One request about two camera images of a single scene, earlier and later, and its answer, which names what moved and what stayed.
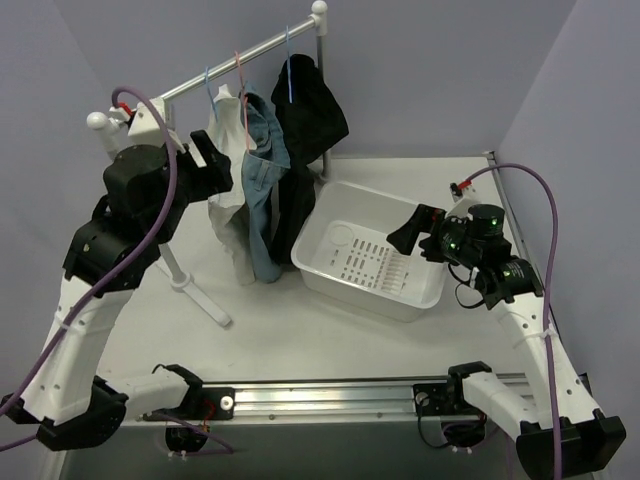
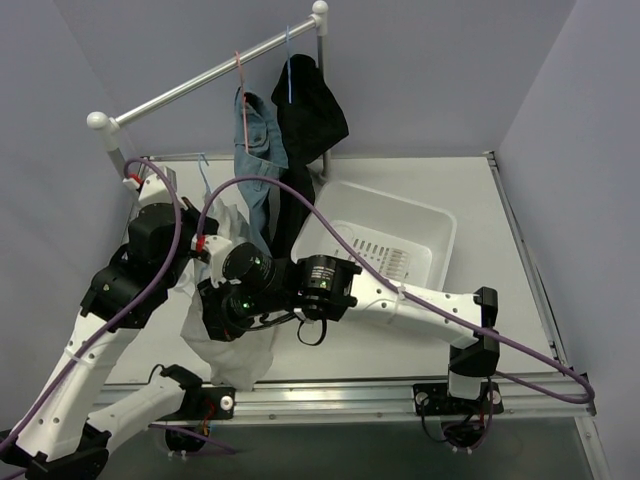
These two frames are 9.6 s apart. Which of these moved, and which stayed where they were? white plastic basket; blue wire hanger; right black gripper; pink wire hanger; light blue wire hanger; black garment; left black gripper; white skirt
Moved: left black gripper; right black gripper; light blue wire hanger; white skirt
Stayed: blue wire hanger; white plastic basket; black garment; pink wire hanger
